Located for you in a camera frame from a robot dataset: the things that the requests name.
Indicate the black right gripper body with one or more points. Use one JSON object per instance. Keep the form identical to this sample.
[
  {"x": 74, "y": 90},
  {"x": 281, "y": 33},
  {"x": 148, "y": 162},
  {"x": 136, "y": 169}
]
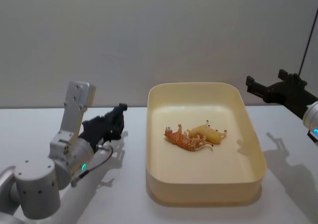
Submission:
[{"x": 288, "y": 93}]

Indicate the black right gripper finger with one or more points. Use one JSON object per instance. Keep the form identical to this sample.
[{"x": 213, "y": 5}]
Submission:
[
  {"x": 292, "y": 77},
  {"x": 256, "y": 88}
]

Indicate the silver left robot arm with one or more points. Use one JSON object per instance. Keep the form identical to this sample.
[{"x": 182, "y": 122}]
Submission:
[{"x": 34, "y": 184}]

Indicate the orange striped toy tiger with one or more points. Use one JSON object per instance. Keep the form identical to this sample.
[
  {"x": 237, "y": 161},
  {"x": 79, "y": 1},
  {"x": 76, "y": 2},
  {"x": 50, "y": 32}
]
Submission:
[{"x": 185, "y": 140}]

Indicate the pale yellow toy animal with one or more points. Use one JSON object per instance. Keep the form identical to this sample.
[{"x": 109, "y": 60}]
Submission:
[{"x": 208, "y": 134}]

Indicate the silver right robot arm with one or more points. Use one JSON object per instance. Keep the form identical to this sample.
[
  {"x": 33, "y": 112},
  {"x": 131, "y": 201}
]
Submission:
[{"x": 311, "y": 117}]

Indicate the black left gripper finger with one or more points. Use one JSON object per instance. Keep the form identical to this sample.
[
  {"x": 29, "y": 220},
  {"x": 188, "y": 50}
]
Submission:
[
  {"x": 114, "y": 132},
  {"x": 119, "y": 114}
]

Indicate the thin dark rod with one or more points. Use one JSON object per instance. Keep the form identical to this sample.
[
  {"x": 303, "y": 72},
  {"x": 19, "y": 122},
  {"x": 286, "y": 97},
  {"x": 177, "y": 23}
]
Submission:
[{"x": 307, "y": 30}]

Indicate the cream plastic tray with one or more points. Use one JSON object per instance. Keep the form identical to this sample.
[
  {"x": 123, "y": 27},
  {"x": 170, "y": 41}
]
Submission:
[{"x": 198, "y": 171}]

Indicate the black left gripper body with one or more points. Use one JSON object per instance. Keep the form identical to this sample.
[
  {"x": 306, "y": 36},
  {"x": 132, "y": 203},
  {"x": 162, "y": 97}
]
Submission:
[{"x": 95, "y": 128}]

